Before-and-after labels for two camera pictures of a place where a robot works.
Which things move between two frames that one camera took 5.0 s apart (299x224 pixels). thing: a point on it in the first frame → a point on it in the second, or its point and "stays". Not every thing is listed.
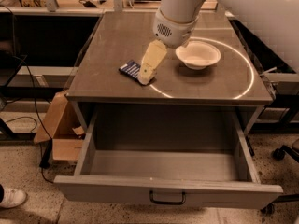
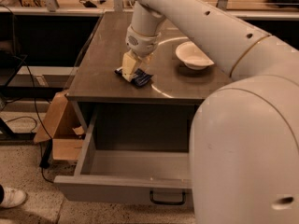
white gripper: [174, 32] → [142, 45]
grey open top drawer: [189, 158] stays
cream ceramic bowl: [198, 55] stays
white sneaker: [12, 198] stays
